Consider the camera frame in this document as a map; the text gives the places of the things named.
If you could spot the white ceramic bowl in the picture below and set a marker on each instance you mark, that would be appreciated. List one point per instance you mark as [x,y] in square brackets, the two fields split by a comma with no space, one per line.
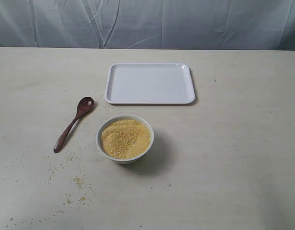
[119,117]

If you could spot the dark brown wooden spoon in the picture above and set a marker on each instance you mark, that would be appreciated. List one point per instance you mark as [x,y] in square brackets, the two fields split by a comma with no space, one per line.
[84,106]

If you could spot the tan granular powder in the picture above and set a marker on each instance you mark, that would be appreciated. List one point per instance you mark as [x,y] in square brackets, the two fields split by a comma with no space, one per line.
[125,139]

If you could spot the tan powder grains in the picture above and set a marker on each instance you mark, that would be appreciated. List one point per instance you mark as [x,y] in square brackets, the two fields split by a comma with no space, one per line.
[69,178]

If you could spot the white rectangular plastic tray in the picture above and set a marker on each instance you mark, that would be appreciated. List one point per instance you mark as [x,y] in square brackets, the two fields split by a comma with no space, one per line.
[149,83]

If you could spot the grey wrinkled backdrop curtain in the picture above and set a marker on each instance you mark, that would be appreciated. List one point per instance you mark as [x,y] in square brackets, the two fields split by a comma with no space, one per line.
[149,24]

